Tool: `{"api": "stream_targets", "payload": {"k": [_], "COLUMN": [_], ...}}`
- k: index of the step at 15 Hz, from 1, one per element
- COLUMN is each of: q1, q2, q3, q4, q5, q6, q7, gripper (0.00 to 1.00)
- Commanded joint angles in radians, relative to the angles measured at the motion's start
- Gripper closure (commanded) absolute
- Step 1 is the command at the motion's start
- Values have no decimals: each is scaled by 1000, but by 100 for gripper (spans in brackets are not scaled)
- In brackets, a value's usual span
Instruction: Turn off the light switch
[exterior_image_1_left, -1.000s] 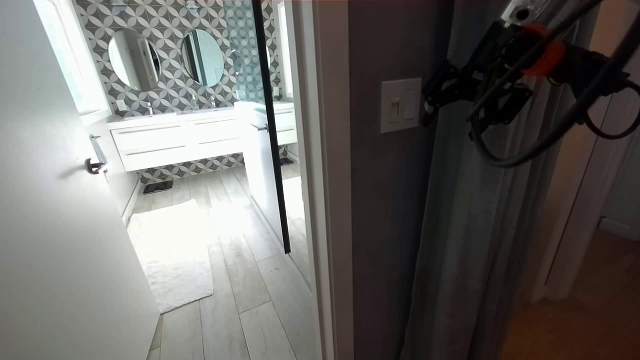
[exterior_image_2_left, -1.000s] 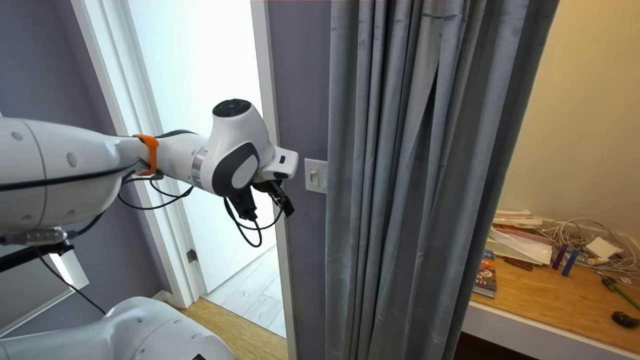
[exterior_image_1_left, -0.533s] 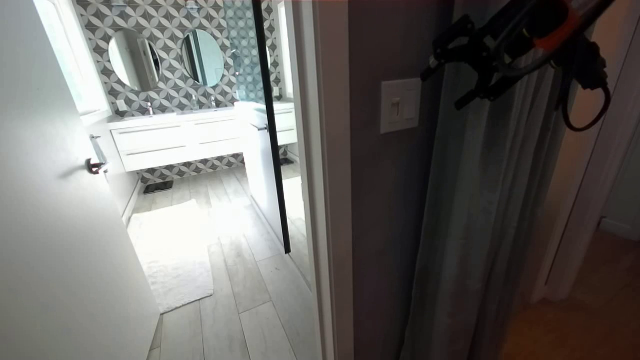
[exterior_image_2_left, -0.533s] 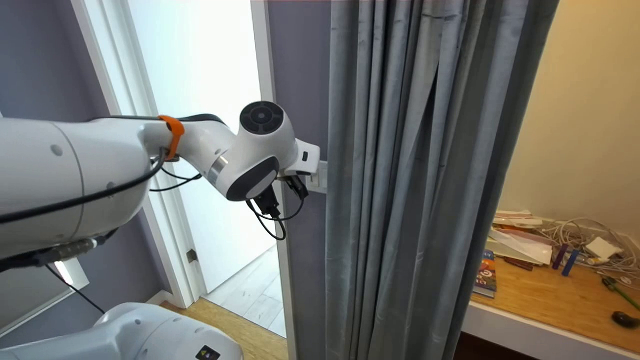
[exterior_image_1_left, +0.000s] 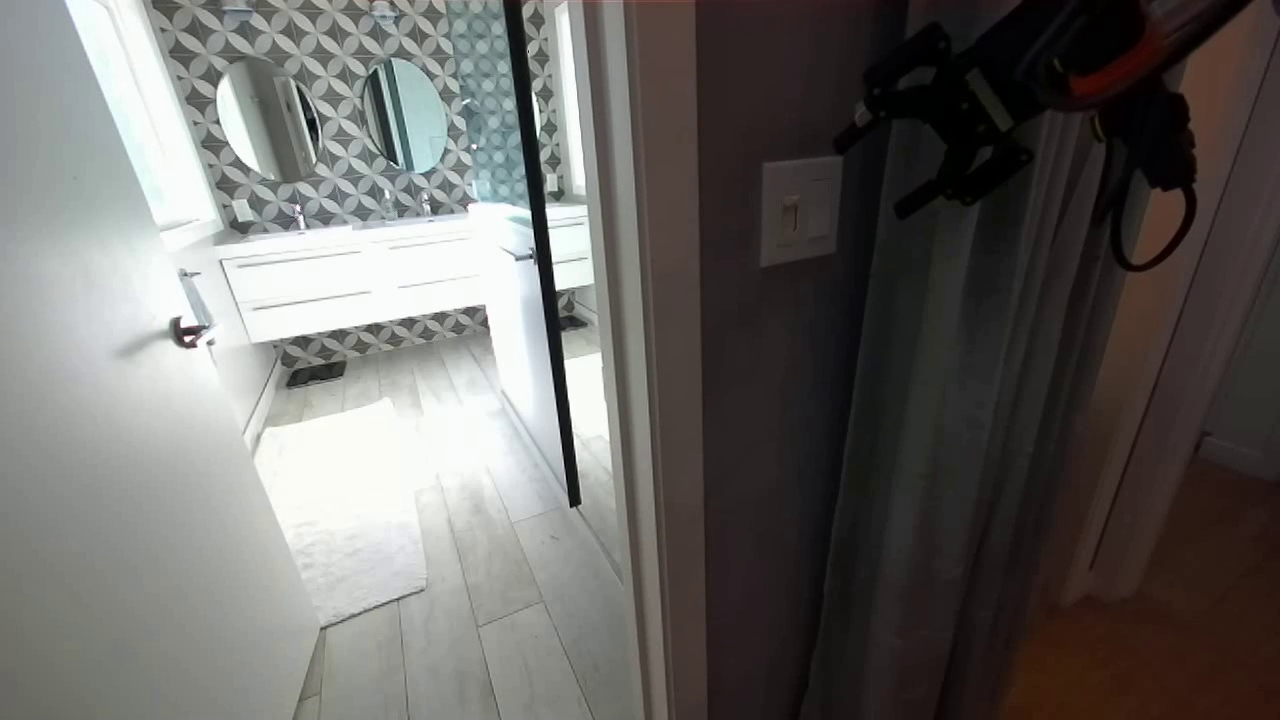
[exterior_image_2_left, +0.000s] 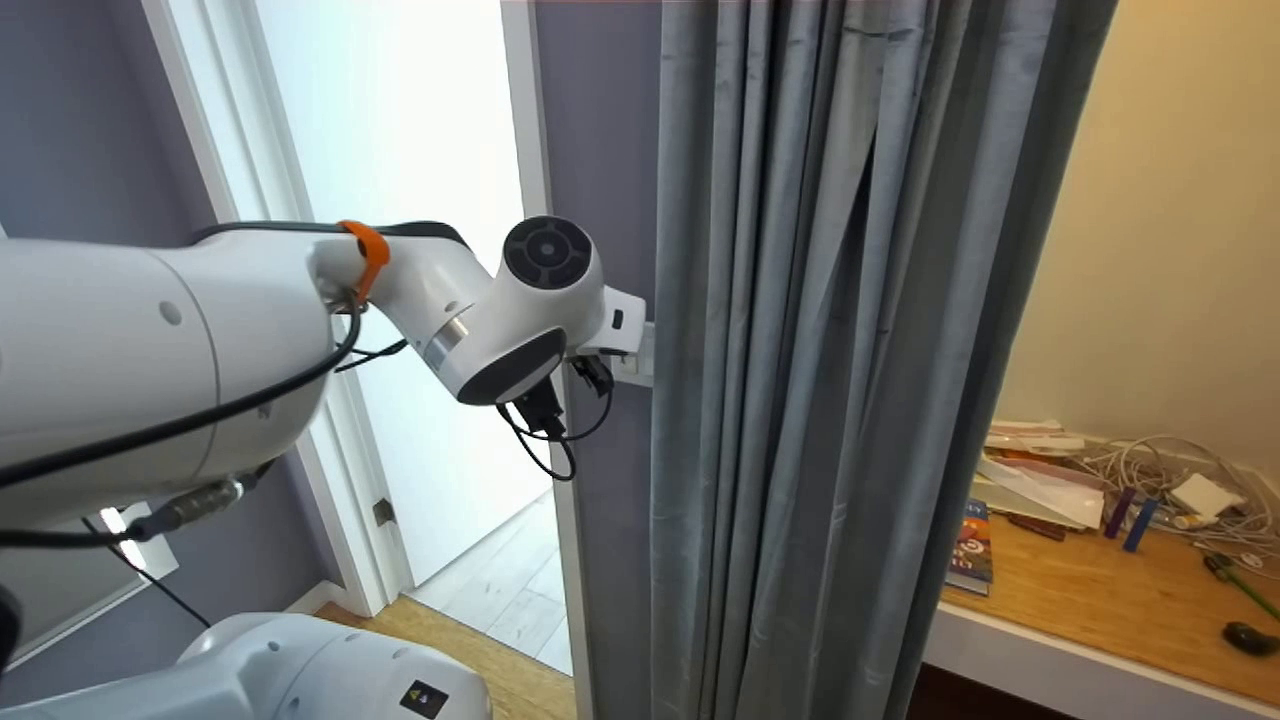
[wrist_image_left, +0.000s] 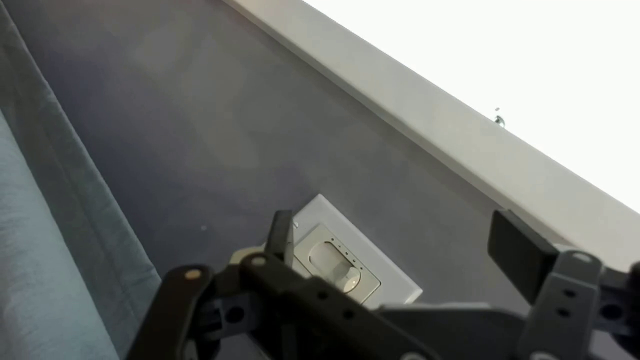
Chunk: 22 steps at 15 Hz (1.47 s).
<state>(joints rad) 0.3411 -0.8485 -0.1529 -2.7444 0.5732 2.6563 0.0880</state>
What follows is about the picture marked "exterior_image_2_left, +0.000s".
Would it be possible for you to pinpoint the purple stick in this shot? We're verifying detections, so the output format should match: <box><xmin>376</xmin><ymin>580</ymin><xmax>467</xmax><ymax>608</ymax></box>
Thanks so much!
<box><xmin>1104</xmin><ymin>486</ymin><xmax>1139</xmax><ymax>540</ymax></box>

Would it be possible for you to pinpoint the colourful book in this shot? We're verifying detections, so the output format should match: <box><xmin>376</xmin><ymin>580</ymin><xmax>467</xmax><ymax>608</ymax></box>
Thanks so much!
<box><xmin>944</xmin><ymin>498</ymin><xmax>995</xmax><ymax>598</ymax></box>

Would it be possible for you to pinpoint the white door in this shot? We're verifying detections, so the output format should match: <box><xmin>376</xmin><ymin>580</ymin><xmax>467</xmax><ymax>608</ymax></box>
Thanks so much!
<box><xmin>140</xmin><ymin>0</ymin><xmax>417</xmax><ymax>618</ymax></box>

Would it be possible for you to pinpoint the stack of papers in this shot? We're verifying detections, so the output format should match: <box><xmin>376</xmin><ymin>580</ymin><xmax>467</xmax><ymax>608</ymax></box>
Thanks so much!
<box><xmin>971</xmin><ymin>419</ymin><xmax>1107</xmax><ymax>532</ymax></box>

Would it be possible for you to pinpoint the grey curtain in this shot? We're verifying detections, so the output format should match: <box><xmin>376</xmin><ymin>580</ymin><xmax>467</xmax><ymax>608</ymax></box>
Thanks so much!
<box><xmin>650</xmin><ymin>0</ymin><xmax>1120</xmax><ymax>720</ymax></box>

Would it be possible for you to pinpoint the small black object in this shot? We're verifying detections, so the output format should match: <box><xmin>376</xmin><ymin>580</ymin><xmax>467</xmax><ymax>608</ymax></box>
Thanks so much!
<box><xmin>1223</xmin><ymin>620</ymin><xmax>1280</xmax><ymax>658</ymax></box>

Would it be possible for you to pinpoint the blue stick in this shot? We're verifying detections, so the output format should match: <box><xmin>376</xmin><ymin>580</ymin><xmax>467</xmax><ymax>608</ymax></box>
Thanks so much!
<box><xmin>1121</xmin><ymin>496</ymin><xmax>1160</xmax><ymax>554</ymax></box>

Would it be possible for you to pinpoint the white power adapter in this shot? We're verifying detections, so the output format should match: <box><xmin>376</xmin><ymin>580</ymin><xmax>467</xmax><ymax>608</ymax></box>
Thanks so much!
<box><xmin>1169</xmin><ymin>472</ymin><xmax>1247</xmax><ymax>522</ymax></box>

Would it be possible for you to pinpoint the tangle of white cables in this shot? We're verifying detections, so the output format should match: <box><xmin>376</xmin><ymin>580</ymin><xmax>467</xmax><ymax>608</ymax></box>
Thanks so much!
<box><xmin>1083</xmin><ymin>434</ymin><xmax>1280</xmax><ymax>583</ymax></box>

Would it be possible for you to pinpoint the green pen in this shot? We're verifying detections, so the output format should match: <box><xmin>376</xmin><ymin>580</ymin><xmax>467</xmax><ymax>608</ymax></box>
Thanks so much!
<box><xmin>1202</xmin><ymin>552</ymin><xmax>1280</xmax><ymax>623</ymax></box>

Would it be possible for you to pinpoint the wooden desk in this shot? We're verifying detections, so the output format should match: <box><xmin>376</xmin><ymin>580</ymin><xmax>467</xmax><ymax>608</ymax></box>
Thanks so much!
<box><xmin>921</xmin><ymin>500</ymin><xmax>1280</xmax><ymax>720</ymax></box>

